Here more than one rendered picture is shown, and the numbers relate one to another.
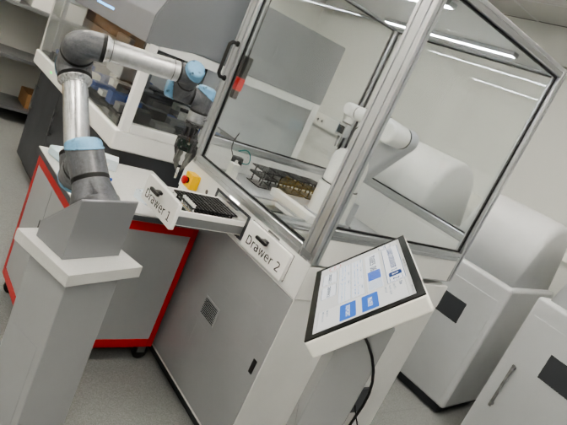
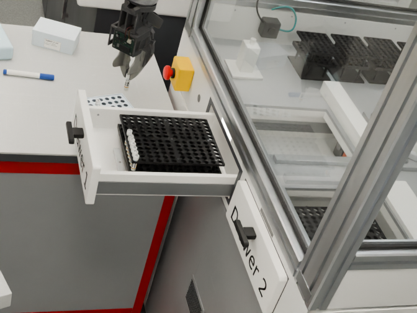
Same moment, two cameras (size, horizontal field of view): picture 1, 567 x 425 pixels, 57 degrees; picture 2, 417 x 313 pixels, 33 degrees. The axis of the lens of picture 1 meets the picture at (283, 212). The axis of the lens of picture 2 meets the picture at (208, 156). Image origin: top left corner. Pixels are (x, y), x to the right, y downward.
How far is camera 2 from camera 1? 0.91 m
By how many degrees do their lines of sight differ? 27
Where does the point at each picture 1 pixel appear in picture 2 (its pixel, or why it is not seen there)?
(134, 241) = (74, 190)
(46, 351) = not seen: outside the picture
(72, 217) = not seen: outside the picture
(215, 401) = not seen: outside the picture
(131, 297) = (90, 260)
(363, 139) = (406, 86)
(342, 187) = (363, 181)
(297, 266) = (290, 301)
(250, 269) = (237, 265)
